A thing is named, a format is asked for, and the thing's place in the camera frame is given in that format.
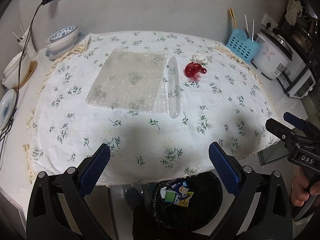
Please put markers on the blue perforated utensil holder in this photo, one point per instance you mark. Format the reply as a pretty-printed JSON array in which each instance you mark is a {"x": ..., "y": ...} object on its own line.
[{"x": 242, "y": 46}]

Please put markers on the wooden chopsticks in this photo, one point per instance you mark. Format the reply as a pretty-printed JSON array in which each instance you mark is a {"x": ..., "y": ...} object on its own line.
[{"x": 232, "y": 15}]

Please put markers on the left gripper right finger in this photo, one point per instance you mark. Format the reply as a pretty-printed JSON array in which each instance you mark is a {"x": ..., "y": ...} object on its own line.
[{"x": 261, "y": 207}]

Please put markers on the white straw sticks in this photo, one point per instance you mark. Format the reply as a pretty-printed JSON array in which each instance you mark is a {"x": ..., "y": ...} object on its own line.
[{"x": 249, "y": 31}]

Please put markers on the clear plastic tube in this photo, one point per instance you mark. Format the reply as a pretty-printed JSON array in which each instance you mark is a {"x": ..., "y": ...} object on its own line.
[{"x": 174, "y": 97}]

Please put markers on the right hand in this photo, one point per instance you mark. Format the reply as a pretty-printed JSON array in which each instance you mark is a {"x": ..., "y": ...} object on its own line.
[{"x": 299, "y": 194}]

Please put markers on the red mesh net bag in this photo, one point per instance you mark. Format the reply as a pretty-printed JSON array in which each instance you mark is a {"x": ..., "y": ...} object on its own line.
[{"x": 194, "y": 70}]

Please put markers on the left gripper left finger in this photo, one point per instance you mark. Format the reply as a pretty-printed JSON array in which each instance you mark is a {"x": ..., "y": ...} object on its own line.
[{"x": 57, "y": 208}]

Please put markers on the white toaster oven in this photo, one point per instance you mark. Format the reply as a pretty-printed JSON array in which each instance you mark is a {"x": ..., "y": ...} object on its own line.
[{"x": 296, "y": 79}]

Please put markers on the blue white porcelain bowl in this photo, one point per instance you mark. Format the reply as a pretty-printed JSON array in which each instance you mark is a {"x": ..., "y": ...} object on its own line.
[{"x": 62, "y": 38}]

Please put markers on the floral white tablecloth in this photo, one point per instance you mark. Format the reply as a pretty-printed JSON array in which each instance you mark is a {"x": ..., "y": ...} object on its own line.
[{"x": 228, "y": 106}]

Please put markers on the black trash bin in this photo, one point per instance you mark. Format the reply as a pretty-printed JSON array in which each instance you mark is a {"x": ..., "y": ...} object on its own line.
[{"x": 177, "y": 208}]

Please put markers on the blue white plate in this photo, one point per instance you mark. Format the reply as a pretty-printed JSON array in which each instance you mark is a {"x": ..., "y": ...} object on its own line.
[{"x": 60, "y": 53}]

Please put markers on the white rice cooker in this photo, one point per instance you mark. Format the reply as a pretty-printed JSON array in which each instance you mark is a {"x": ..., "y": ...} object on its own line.
[{"x": 274, "y": 54}]

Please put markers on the white paper box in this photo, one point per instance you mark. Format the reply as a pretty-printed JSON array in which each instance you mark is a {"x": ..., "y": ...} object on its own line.
[{"x": 26, "y": 38}]

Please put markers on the white tissue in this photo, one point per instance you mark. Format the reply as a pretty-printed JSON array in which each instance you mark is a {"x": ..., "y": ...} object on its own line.
[{"x": 200, "y": 58}]

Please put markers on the bubble wrap sheet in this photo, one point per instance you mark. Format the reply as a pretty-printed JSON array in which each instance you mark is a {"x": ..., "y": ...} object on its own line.
[{"x": 131, "y": 80}]

